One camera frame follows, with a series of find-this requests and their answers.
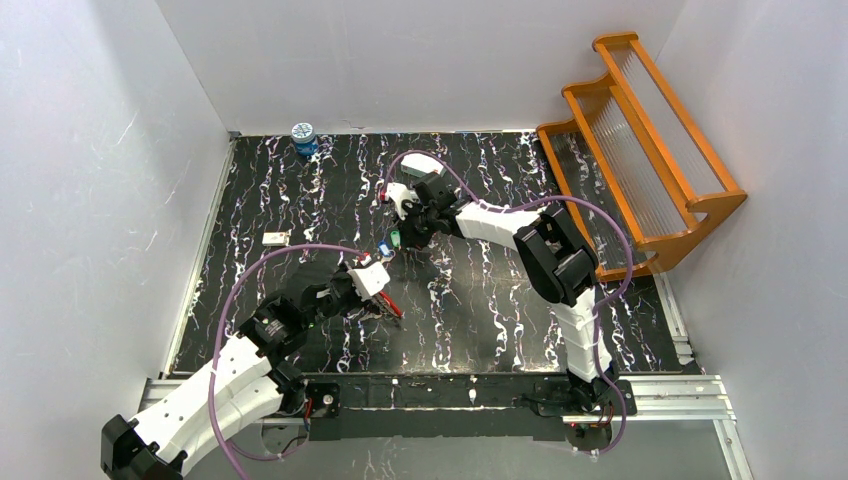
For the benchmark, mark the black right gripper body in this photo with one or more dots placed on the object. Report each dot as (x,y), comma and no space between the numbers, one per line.
(411,229)

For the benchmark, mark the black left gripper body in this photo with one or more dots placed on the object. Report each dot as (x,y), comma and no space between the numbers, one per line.
(361,302)

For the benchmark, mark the key with green tag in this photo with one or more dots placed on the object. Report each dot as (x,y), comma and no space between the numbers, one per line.
(396,239)

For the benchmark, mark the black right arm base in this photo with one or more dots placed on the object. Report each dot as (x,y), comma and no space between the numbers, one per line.
(594,408)

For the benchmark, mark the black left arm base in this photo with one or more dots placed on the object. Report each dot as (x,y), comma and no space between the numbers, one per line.
(310,398)

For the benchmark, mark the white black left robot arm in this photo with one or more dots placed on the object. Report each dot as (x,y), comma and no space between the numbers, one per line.
(248,379)

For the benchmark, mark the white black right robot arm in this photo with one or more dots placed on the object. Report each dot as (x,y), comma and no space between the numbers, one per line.
(555,255)

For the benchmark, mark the key with blue tag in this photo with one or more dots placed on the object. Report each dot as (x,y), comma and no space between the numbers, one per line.
(386,254)

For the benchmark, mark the white green small box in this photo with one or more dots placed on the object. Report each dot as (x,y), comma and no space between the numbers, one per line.
(419,165)

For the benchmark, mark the small white eraser block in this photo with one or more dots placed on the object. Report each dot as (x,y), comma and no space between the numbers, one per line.
(276,239)

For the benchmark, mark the blue jar with white lid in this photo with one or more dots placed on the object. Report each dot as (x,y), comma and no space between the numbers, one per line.
(304,138)

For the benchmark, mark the orange wooden tiered rack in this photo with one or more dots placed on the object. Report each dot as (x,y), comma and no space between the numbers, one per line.
(666,181)

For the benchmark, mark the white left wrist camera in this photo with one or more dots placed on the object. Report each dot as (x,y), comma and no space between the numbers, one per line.
(369,280)

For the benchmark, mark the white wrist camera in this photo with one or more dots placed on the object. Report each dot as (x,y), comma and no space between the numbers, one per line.
(369,280)
(400,197)

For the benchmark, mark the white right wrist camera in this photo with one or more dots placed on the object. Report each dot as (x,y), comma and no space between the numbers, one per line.
(400,197)

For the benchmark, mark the aluminium frame rail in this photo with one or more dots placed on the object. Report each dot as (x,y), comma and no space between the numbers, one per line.
(655,396)

